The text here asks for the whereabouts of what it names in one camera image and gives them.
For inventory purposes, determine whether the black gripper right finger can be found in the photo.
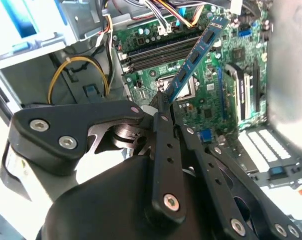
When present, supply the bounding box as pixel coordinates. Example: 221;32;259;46
171;102;302;240

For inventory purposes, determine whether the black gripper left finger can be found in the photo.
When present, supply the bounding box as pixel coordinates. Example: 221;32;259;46
8;91;189;226

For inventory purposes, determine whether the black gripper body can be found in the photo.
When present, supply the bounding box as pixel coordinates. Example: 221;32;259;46
35;154;228;240

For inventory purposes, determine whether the blue RAM stick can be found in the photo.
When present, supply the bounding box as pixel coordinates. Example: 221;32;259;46
165;16;228;103

